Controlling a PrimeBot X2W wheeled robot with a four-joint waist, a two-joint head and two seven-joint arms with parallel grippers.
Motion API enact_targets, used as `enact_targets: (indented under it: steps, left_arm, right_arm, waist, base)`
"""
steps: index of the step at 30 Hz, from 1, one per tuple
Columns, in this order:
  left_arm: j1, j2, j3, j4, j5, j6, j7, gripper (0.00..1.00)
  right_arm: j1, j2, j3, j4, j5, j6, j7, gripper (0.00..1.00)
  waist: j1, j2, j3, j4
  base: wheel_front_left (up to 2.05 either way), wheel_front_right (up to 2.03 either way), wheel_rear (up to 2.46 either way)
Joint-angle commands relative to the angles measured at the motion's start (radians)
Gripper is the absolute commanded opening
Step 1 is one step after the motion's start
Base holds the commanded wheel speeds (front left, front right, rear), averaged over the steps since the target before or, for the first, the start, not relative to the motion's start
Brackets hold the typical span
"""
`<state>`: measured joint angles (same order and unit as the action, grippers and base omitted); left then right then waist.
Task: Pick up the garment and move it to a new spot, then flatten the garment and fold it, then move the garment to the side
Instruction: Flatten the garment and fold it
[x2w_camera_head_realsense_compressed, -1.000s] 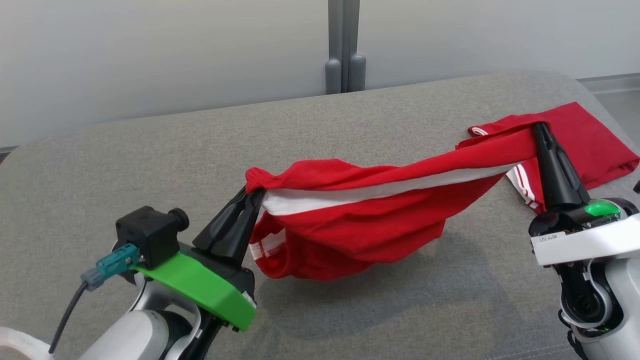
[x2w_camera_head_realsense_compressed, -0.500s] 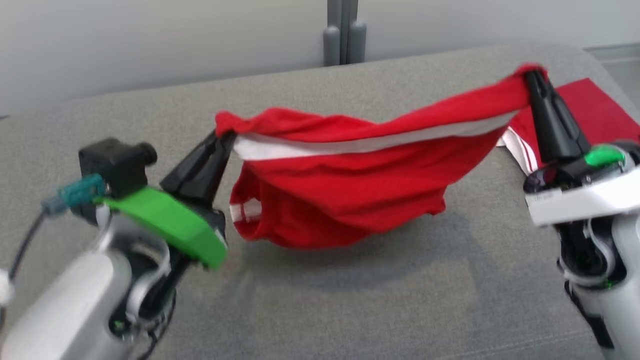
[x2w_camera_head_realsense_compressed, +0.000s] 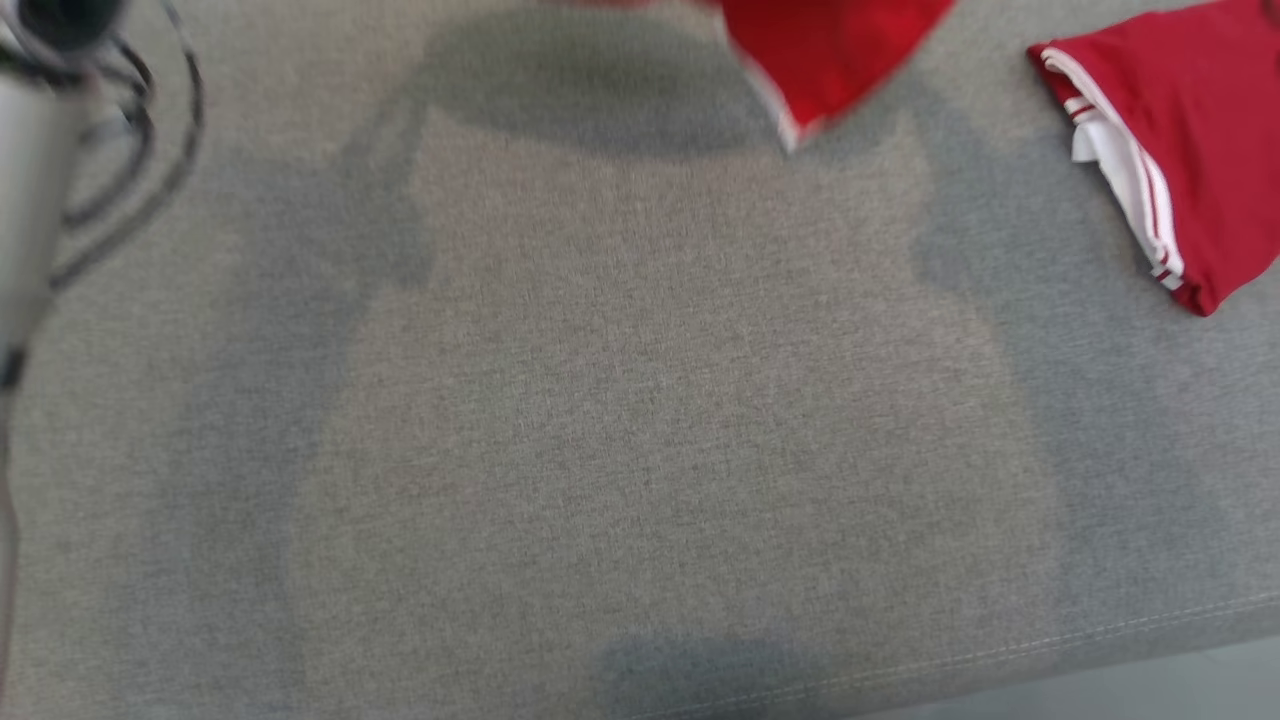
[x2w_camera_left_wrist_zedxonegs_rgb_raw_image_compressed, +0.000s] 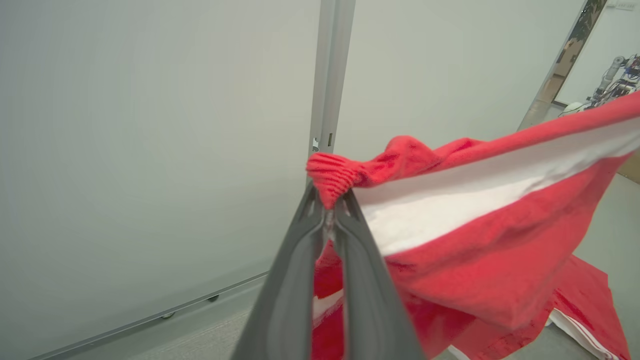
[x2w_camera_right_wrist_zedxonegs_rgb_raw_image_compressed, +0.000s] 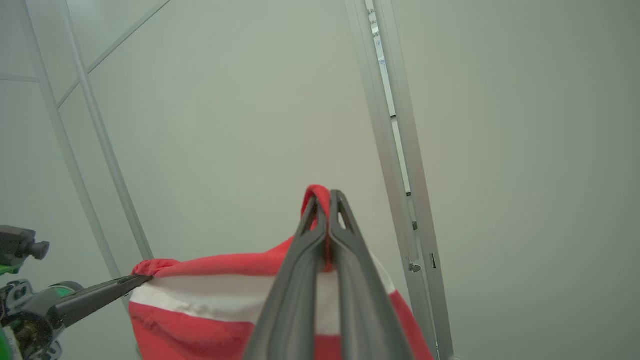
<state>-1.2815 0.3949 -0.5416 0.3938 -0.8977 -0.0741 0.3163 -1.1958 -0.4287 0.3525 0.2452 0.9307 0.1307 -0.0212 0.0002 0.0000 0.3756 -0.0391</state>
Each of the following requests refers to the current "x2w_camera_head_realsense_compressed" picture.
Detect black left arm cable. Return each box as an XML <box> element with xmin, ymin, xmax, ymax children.
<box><xmin>50</xmin><ymin>0</ymin><xmax>208</xmax><ymax>293</ymax></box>

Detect red jersey with white sleeves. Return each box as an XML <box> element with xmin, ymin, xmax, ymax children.
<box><xmin>1028</xmin><ymin>0</ymin><xmax>1280</xmax><ymax>317</ymax></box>

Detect red basketball shorts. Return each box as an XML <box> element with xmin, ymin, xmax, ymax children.
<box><xmin>540</xmin><ymin>0</ymin><xmax>958</xmax><ymax>153</ymax></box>

